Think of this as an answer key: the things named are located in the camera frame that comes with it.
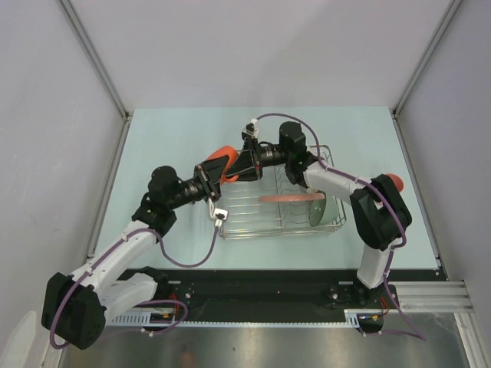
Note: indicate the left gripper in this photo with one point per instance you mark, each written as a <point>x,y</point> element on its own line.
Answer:
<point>207,185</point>

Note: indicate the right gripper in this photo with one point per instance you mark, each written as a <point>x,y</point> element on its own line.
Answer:
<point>249,164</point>

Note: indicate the pink cream floral plate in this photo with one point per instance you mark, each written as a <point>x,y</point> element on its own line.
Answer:
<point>299,197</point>

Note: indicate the light green bowl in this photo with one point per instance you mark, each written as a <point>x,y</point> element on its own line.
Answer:
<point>323,211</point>

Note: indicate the pink plastic cup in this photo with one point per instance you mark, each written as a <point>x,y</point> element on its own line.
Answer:
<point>397,181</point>

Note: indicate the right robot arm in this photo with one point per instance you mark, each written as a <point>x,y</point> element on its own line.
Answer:
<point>380,213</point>

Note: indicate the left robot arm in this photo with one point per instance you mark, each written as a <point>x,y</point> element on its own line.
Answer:
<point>78,305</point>

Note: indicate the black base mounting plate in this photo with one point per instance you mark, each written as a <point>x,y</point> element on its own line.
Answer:
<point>263,296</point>

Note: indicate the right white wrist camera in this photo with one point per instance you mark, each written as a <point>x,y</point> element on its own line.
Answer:
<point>251,131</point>

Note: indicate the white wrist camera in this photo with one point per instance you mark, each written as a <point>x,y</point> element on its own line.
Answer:
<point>251,131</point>
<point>217,215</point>

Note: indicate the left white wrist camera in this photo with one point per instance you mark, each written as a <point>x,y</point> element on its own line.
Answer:
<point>217,215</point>

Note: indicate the metal wire dish rack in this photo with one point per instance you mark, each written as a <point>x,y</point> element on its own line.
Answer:
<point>249,218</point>

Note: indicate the white cable duct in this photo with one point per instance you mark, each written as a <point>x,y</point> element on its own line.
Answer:
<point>131,319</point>

